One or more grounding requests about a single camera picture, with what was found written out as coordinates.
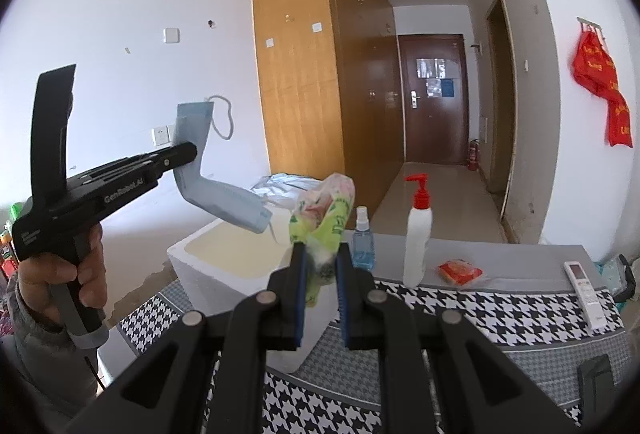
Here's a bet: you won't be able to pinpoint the white pump lotion bottle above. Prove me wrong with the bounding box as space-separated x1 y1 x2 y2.
402 173 433 288

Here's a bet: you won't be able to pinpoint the houndstooth table cloth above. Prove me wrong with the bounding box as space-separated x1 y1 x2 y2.
100 267 639 433

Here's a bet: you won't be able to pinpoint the white wall socket pair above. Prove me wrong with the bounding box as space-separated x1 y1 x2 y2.
151 124 175 147

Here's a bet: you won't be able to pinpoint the white styrofoam box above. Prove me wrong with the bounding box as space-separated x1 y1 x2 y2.
167 207 337 373

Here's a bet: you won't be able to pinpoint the blue spray bottle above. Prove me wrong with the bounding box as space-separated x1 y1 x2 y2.
352 206 375 272

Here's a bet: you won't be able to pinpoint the red fire extinguisher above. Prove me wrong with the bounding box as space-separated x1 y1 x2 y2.
466 139 480 171

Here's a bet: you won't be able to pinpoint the side doorway frame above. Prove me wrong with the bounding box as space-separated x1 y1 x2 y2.
486 0 518 222

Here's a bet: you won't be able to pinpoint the red cloth bags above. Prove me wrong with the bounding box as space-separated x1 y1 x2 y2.
572 27 634 148

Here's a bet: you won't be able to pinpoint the white remote control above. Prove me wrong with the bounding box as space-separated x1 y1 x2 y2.
564 261 606 331

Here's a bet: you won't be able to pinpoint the blue face mask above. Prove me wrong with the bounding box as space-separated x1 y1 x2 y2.
171 95 272 234

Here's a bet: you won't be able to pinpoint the wooden wardrobe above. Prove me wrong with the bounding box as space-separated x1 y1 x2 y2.
253 0 404 211

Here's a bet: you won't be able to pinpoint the white wall switch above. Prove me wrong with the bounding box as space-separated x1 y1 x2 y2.
163 28 180 44

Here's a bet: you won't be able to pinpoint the dark brown entrance door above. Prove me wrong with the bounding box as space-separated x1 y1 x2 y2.
399 34 469 165

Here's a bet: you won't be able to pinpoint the black smartphone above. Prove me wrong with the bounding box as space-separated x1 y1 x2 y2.
577 354 615 425

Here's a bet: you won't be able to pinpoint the green plastic bag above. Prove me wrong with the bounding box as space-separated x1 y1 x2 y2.
288 173 356 307

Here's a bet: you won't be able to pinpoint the red snack packet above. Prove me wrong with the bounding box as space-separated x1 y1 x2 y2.
437 260 484 287

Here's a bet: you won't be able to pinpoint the light blue crumpled sheet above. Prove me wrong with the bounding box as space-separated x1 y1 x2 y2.
250 173 321 210

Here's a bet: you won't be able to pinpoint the person's left hand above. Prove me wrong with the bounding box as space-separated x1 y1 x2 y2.
17 224 107 329

